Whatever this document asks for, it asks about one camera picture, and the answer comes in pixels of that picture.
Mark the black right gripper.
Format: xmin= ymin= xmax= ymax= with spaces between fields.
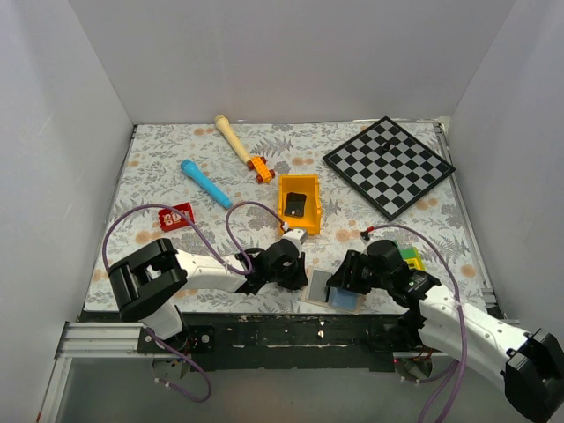
xmin=326 ymin=249 xmax=391 ymax=294

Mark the black credit card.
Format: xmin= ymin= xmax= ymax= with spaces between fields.
xmin=284 ymin=192 xmax=307 ymax=218

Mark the yellow plastic bin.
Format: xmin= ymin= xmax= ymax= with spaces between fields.
xmin=278 ymin=174 xmax=322 ymax=235

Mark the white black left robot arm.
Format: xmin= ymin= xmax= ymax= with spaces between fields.
xmin=108 ymin=234 xmax=308 ymax=353

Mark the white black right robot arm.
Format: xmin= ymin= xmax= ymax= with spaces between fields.
xmin=327 ymin=240 xmax=563 ymax=422

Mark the colourful toy block cluster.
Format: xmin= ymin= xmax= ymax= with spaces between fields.
xmin=395 ymin=241 xmax=426 ymax=271

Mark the orange toy car chassis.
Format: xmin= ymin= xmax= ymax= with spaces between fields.
xmin=247 ymin=156 xmax=276 ymax=184

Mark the floral patterned table mat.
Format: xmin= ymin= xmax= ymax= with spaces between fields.
xmin=84 ymin=122 xmax=486 ymax=313

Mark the black silver chessboard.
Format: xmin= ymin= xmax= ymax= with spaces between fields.
xmin=323 ymin=116 xmax=455 ymax=221

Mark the red printed toy block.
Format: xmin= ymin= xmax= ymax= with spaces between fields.
xmin=158 ymin=203 xmax=195 ymax=233

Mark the blue toy microphone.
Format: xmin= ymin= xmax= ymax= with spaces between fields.
xmin=180 ymin=160 xmax=233 ymax=210

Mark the cream toy microphone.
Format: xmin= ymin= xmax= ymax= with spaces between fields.
xmin=214 ymin=115 xmax=251 ymax=165

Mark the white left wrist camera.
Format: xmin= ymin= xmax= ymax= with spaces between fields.
xmin=281 ymin=228 xmax=308 ymax=255

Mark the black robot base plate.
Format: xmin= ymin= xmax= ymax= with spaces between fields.
xmin=78 ymin=311 xmax=446 ymax=374

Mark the aluminium frame rail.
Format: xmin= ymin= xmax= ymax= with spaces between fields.
xmin=37 ymin=320 xmax=155 ymax=419

